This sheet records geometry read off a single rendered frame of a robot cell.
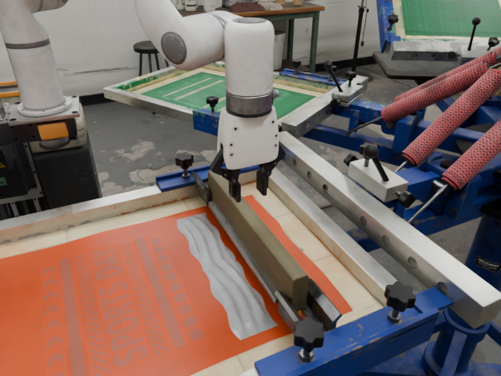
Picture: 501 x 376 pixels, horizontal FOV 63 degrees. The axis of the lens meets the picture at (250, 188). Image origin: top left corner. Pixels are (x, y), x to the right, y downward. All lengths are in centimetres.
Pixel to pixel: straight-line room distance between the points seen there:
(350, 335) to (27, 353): 50
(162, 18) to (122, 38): 388
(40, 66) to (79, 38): 337
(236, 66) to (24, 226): 59
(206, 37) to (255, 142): 18
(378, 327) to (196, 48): 50
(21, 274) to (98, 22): 372
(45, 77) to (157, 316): 64
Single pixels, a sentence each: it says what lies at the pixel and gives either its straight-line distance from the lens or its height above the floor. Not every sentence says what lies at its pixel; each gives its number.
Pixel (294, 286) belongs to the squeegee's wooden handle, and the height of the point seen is 105.
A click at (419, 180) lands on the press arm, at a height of 104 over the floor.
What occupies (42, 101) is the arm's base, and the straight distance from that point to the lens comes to 113.
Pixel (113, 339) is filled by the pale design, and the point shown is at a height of 96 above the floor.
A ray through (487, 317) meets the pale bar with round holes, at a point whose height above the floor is 101.
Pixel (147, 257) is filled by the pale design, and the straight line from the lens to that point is 87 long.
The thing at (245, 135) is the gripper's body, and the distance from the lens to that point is 67.
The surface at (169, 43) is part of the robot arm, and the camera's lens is 64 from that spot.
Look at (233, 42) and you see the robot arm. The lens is 62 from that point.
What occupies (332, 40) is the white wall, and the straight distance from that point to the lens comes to 553.
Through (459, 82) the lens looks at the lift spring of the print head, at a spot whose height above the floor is 118.
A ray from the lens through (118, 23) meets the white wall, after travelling 449.
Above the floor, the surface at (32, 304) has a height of 96.
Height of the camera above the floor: 151
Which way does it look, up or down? 32 degrees down
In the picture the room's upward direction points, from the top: straight up
